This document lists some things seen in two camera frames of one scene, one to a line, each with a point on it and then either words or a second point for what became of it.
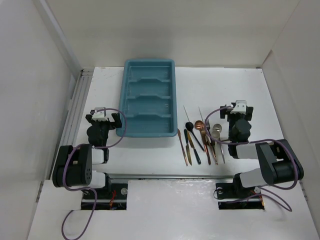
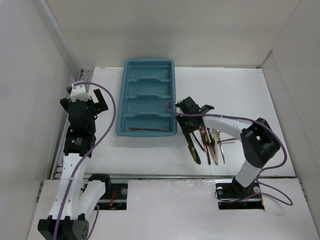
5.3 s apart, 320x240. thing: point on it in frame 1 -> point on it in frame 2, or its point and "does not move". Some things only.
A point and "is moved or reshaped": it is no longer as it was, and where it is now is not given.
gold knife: x=190 y=140 is moved or reshaped
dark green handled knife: x=196 y=154 does not move
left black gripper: x=110 y=124 -> x=101 y=106
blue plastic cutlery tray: x=148 y=99 does not move
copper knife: x=179 y=133 -> x=147 y=129
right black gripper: x=226 y=111 -> x=186 y=130
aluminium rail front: x=130 y=176 does not move
